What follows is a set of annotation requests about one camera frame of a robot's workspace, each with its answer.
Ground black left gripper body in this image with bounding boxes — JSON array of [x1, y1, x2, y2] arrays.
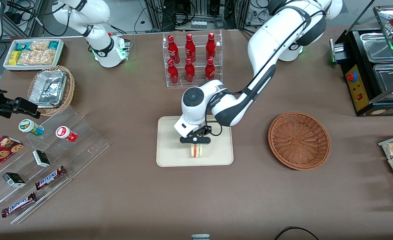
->
[[179, 125, 214, 145]]

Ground layered sandwich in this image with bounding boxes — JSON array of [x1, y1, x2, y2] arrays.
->
[[189, 144, 204, 159]]

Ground cream plastic tray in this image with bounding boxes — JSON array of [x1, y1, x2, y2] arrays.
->
[[156, 115, 234, 167]]

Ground light wicker basket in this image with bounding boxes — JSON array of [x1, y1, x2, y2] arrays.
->
[[27, 65, 75, 117]]

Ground brown wicker basket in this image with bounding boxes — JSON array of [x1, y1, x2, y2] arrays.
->
[[268, 111, 331, 171]]

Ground green sunflower lidded jar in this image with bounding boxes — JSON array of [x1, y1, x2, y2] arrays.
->
[[19, 119, 45, 137]]

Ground silver foil package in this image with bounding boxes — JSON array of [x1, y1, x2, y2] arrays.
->
[[29, 77, 64, 108], [36, 69, 67, 100]]

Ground white plastic bin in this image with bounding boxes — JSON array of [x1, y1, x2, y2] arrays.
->
[[3, 39, 64, 72]]

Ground red lidded small jar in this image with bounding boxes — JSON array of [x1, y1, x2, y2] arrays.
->
[[56, 126, 78, 143]]

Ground clear rice cracker bag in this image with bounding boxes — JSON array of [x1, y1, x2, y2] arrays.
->
[[18, 50, 56, 66], [29, 41, 51, 51]]

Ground small dark green box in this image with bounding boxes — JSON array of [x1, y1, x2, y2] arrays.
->
[[32, 150, 51, 168], [2, 172, 26, 188]]

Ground red cola bottle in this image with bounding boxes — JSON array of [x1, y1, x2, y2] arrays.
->
[[167, 59, 179, 84], [206, 32, 217, 61], [184, 58, 195, 83], [167, 35, 180, 64], [205, 58, 216, 81], [185, 33, 196, 63]]

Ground clear acrylic stepped stand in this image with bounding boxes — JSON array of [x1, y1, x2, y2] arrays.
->
[[0, 106, 111, 224]]

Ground Snickers chocolate bar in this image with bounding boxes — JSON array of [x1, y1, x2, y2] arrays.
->
[[35, 166, 66, 191], [1, 192, 37, 218]]

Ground clear acrylic bottle rack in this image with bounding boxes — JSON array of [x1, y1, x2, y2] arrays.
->
[[162, 29, 223, 88]]

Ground white power strip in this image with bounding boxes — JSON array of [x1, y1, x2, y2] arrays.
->
[[190, 19, 208, 30]]

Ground black hot food warmer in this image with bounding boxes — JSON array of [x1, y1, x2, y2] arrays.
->
[[329, 0, 393, 117]]

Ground stainless steel food pan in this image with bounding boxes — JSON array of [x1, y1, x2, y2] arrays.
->
[[360, 33, 393, 63], [373, 63, 393, 94]]

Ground black cable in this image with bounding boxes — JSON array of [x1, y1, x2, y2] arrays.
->
[[274, 226, 320, 240]]

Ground aluminium frame rack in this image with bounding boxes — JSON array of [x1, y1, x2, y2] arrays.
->
[[143, 0, 250, 31]]

